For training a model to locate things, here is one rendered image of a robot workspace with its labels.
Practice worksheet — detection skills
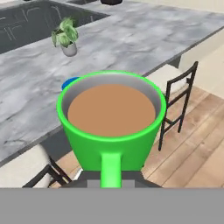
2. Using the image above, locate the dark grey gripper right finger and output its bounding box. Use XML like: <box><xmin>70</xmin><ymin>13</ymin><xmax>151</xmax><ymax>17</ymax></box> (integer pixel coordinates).
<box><xmin>120</xmin><ymin>171</ymin><xmax>163</xmax><ymax>189</ymax></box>

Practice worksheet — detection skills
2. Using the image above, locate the green cup of tea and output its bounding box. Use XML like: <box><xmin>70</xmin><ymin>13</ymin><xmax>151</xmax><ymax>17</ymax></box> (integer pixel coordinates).
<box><xmin>56</xmin><ymin>69</ymin><xmax>167</xmax><ymax>189</ymax></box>

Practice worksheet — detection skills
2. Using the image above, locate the blue saucer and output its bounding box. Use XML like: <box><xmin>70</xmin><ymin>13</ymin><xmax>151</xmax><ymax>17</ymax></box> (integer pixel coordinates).
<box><xmin>60</xmin><ymin>76</ymin><xmax>81</xmax><ymax>91</ymax></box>

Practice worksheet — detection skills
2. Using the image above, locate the black chair with white seat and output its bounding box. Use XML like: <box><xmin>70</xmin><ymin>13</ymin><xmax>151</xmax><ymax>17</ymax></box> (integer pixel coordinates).
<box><xmin>145</xmin><ymin>60</ymin><xmax>200</xmax><ymax>152</ymax></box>
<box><xmin>0</xmin><ymin>143</ymin><xmax>74</xmax><ymax>189</ymax></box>

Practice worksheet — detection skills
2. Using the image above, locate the black round object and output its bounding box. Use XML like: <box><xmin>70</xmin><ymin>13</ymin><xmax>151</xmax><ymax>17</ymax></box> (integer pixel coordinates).
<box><xmin>100</xmin><ymin>0</ymin><xmax>123</xmax><ymax>6</ymax></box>

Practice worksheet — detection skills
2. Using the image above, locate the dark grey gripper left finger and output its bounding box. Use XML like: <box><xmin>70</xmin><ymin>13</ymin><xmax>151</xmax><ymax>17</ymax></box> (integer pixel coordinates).
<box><xmin>60</xmin><ymin>171</ymin><xmax>102</xmax><ymax>189</ymax></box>

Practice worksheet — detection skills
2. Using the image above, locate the potted green plant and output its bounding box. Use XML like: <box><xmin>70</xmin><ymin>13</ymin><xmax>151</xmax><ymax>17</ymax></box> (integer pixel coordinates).
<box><xmin>51</xmin><ymin>16</ymin><xmax>80</xmax><ymax>58</ymax></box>

